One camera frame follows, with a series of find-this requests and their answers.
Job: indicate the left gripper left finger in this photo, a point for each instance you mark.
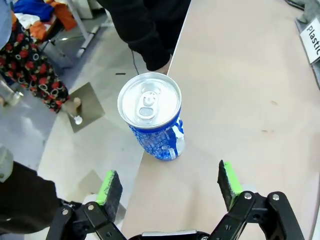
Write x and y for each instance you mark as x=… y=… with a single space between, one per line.
x=110 y=195

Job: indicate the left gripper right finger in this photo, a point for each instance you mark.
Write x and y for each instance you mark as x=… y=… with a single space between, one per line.
x=232 y=190

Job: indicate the person's right forearm black sleeve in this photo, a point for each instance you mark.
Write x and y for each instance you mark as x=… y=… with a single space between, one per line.
x=150 y=37

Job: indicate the blue drink can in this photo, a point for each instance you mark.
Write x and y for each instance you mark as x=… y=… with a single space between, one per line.
x=150 y=105

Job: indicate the grey fabric basket labelled Plastic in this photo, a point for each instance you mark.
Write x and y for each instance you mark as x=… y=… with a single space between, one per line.
x=308 y=10

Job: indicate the person's right hand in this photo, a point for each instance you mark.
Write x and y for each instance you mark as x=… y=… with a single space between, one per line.
x=167 y=67

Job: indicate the bystander in dark clothes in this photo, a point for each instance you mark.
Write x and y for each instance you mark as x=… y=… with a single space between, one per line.
x=25 y=195

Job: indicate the small black floor object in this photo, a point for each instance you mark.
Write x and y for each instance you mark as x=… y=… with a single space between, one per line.
x=120 y=74

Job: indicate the clear glass bottle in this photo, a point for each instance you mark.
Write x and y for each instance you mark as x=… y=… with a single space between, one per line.
x=11 y=96

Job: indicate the floral patterned fabric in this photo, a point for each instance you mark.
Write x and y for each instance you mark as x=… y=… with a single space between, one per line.
x=30 y=67

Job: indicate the white Plastic label sign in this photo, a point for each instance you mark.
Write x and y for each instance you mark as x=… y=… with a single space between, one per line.
x=312 y=40

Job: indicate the pile of colourful clothes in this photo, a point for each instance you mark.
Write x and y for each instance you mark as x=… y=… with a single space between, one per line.
x=37 y=7

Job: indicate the bystander in light blue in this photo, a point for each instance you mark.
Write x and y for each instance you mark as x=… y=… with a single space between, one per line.
x=3 y=20

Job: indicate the white metal table frame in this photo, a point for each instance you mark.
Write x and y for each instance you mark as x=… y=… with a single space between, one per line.
x=83 y=32

